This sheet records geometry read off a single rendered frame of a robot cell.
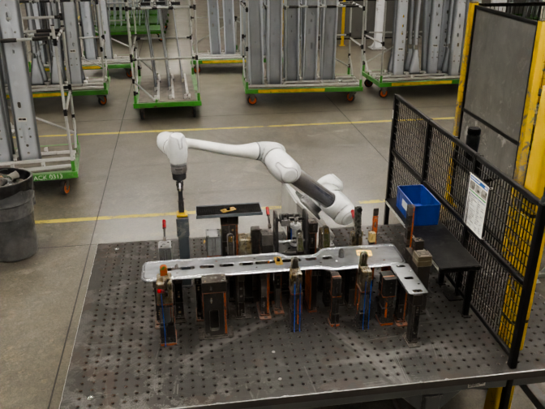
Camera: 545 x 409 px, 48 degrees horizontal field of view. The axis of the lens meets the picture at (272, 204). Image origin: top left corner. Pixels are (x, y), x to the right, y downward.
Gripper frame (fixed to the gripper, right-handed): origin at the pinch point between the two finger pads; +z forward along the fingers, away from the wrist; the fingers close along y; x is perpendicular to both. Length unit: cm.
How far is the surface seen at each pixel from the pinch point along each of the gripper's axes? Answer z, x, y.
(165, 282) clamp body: 15, -9, 55
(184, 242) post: 20.9, 0.5, 3.0
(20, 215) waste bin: 78, -135, -174
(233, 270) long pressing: 20, 25, 40
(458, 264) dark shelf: 17, 139, 56
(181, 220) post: 6.9, -0.5, 3.5
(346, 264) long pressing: 20, 84, 43
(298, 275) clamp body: 16, 55, 55
